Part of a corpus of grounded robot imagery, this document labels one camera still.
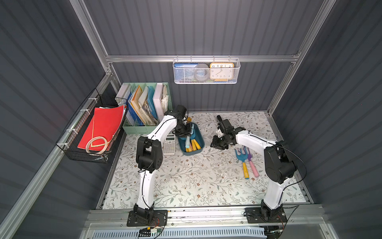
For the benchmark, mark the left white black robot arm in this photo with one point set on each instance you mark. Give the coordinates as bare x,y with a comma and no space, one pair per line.
149,153

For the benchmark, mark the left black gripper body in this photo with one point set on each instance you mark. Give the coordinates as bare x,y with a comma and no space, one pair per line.
183,131

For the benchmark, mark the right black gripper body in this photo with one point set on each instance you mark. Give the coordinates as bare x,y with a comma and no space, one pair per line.
219,142

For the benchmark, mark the grey tape roll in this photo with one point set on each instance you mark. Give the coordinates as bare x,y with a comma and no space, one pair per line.
202,72

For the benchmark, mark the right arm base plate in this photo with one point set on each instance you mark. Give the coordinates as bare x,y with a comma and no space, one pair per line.
257,215

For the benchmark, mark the teal plastic storage box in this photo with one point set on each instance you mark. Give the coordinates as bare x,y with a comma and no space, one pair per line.
197,136

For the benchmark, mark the mint green file organizer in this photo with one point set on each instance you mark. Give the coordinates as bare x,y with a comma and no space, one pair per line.
141,116

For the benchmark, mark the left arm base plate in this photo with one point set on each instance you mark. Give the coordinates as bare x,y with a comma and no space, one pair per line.
148,218

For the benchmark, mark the white calculator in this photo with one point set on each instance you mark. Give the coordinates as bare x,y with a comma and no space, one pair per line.
169,145

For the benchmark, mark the light blue rake pale handle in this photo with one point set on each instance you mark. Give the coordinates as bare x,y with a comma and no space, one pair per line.
189,136

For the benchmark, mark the white book in organizer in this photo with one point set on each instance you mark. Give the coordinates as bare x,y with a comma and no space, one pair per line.
157,100

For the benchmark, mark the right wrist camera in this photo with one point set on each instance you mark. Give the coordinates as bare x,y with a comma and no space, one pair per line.
219,132

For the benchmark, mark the red folder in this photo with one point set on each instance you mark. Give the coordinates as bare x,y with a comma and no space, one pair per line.
102,128

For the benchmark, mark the yellow alarm clock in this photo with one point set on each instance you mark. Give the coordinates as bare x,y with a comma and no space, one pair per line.
222,71

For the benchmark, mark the black wire wall basket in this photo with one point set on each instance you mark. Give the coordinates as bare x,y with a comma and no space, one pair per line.
74,134

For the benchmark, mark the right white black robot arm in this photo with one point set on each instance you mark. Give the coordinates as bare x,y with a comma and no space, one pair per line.
279,161

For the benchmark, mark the blue book in basket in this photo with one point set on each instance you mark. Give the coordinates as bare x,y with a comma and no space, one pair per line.
184,72

